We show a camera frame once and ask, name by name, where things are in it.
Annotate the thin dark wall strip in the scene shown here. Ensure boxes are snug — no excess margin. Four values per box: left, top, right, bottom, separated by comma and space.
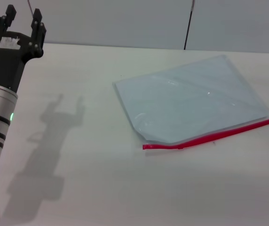
27, 0, 35, 17
183, 0, 195, 50

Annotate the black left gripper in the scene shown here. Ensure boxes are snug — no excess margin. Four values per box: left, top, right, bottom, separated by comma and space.
0, 4, 47, 93

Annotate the white tape label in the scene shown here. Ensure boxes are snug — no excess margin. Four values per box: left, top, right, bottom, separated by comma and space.
0, 36, 21, 50

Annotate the clear document bag red zip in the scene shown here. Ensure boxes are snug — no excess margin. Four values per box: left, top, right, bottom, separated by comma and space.
112, 54, 269, 151

